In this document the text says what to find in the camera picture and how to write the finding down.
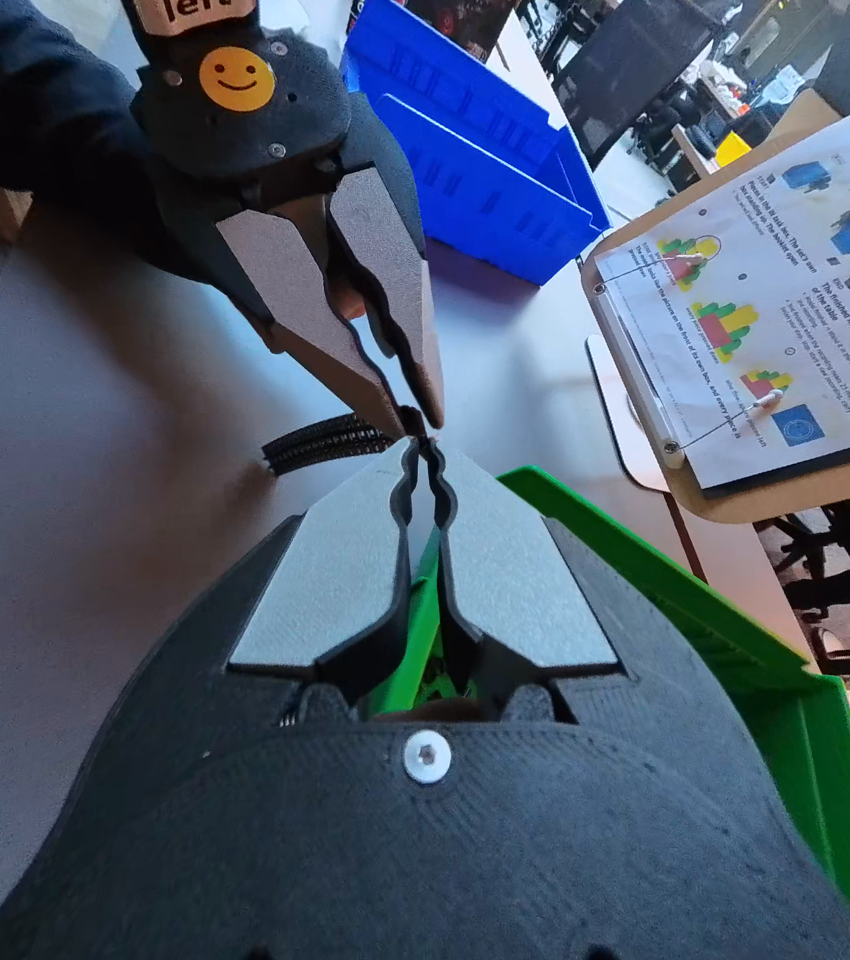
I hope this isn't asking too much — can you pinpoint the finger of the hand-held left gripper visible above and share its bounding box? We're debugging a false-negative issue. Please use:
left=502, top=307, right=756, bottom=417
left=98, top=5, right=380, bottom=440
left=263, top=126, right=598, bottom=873
left=215, top=210, right=409, bottom=442
left=326, top=165, right=447, bottom=432

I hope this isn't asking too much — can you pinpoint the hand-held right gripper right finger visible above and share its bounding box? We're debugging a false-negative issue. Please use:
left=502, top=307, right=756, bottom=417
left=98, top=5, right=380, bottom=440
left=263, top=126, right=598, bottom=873
left=427, top=441, right=620, bottom=719

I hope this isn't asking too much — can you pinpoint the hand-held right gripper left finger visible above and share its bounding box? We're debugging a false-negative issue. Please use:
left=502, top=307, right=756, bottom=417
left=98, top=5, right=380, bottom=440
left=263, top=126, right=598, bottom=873
left=228, top=437, right=426, bottom=708

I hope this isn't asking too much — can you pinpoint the black lego tread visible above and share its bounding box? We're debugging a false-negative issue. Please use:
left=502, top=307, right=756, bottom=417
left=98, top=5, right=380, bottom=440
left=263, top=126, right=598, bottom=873
left=260, top=414, right=426, bottom=475

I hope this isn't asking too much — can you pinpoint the green plastic bin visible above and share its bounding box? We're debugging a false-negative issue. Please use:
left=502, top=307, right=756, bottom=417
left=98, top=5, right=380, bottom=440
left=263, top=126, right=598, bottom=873
left=365, top=465, right=850, bottom=960

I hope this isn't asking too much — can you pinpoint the person's left forearm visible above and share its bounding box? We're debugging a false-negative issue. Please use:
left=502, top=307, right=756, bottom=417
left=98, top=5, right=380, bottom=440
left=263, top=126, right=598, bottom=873
left=0, top=0, right=193, bottom=271

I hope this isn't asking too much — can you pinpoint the dark lego set box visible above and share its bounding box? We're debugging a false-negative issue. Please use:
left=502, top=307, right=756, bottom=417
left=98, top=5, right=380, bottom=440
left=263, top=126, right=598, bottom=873
left=348, top=0, right=522, bottom=67

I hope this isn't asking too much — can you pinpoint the blue plastic bin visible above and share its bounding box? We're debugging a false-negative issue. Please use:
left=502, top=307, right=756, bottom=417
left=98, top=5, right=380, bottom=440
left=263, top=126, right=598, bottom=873
left=341, top=0, right=613, bottom=288

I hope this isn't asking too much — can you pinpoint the white stand base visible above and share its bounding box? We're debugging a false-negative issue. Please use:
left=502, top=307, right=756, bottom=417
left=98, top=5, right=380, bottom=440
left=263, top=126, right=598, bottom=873
left=586, top=336, right=673, bottom=492

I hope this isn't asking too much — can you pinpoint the wooden document stand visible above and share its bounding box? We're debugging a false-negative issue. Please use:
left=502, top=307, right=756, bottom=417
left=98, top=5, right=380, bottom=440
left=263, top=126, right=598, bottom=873
left=581, top=82, right=850, bottom=526

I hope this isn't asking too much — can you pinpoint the black mesh office chair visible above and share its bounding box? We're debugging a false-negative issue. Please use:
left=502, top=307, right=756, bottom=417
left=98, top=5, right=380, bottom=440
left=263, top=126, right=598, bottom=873
left=552, top=0, right=726, bottom=170

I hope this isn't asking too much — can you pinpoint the printed instruction sheet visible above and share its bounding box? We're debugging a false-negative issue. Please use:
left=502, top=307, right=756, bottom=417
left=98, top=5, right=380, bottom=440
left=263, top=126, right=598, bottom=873
left=596, top=93, right=850, bottom=492

